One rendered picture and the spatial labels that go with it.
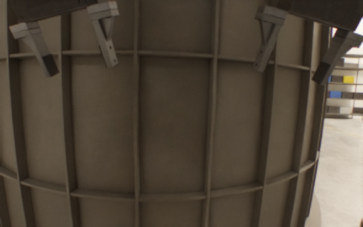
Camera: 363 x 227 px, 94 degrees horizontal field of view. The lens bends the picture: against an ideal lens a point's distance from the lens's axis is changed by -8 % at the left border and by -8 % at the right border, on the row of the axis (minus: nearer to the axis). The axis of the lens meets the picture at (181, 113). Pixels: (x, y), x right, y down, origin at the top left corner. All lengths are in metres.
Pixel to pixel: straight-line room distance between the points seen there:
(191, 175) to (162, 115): 0.19
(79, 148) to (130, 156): 0.15
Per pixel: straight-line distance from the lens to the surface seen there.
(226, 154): 0.56
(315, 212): 1.38
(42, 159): 0.69
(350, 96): 7.08
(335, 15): 0.39
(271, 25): 0.36
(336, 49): 0.44
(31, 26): 0.44
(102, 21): 0.36
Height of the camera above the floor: 0.69
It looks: 7 degrees down
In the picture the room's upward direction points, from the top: 2 degrees clockwise
